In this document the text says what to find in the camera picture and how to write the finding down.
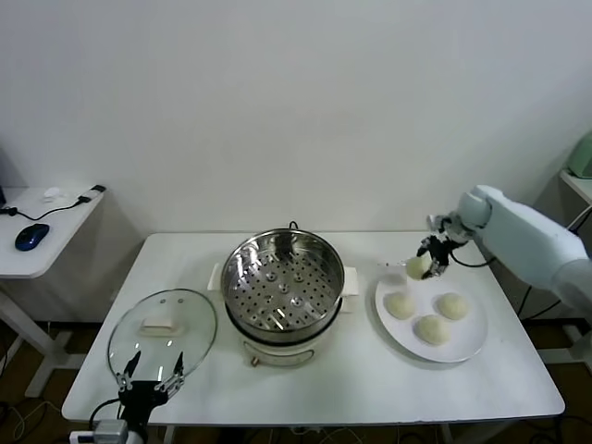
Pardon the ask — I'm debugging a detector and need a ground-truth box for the blue computer mouse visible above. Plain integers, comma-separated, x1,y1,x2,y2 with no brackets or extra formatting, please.
14,223,51,253

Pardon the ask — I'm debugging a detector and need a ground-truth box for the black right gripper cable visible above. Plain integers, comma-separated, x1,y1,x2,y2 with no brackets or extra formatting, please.
448,247,496,269

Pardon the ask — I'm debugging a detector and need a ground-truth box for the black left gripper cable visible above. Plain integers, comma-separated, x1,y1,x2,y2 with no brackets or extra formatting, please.
90,398,124,425

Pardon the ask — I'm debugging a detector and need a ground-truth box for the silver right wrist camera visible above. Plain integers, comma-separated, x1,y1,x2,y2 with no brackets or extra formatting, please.
425,213,473,241

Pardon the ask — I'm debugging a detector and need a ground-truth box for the white steamed baozi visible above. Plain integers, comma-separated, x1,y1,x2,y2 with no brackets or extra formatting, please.
385,291,417,322
404,256,434,282
413,314,452,346
437,292,471,321

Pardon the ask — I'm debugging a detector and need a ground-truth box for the glass lid with cream handle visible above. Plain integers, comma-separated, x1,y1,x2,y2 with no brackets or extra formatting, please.
107,289,219,389

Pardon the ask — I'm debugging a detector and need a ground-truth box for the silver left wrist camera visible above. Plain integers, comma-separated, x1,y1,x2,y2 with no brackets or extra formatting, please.
93,419,130,444

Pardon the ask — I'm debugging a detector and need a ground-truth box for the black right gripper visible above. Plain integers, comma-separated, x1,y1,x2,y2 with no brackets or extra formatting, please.
417,234,457,280

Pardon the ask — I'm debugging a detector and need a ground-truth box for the pale green appliance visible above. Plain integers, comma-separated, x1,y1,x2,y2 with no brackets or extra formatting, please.
567,133,592,180

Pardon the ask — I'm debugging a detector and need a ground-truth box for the black desk cable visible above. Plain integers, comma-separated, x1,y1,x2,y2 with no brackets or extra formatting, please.
0,197,89,222

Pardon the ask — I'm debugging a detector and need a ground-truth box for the black silver cable adapter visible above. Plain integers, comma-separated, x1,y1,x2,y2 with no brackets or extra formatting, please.
77,184,108,204

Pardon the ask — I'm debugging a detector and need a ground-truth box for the white side desk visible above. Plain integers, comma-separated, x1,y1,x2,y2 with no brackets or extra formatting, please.
0,186,108,399

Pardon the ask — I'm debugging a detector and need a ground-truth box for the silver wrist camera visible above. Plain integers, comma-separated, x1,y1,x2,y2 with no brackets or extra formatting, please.
93,419,130,444
425,213,473,241

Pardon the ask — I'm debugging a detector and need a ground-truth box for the stainless steel steamer basket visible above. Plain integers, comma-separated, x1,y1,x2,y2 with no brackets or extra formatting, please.
220,228,347,337

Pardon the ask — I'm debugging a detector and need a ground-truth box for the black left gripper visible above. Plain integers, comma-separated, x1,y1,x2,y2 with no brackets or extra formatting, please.
115,351,186,432

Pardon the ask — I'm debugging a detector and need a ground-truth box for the white round plate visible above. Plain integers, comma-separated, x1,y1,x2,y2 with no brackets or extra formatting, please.
373,263,489,364

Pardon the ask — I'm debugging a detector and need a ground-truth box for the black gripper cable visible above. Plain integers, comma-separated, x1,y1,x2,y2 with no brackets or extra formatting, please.
90,398,124,425
448,247,496,269

